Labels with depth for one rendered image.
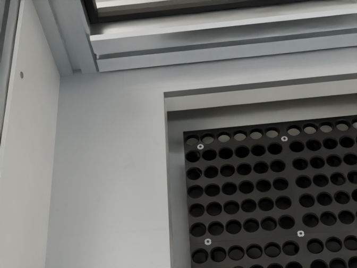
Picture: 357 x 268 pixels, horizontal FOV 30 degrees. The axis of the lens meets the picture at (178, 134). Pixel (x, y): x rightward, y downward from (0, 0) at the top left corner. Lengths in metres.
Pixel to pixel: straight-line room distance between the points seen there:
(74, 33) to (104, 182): 0.13
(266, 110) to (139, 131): 0.18
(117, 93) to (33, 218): 0.15
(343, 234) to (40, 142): 0.25
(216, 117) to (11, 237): 0.31
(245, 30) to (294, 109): 0.15
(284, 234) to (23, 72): 0.24
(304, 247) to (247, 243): 0.04
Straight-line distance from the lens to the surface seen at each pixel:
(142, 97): 0.57
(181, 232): 0.62
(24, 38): 0.50
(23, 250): 0.45
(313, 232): 0.54
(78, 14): 0.55
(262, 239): 0.54
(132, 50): 0.58
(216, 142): 0.59
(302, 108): 0.69
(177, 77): 0.58
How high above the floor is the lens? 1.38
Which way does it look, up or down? 53 degrees down
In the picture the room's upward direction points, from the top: 10 degrees counter-clockwise
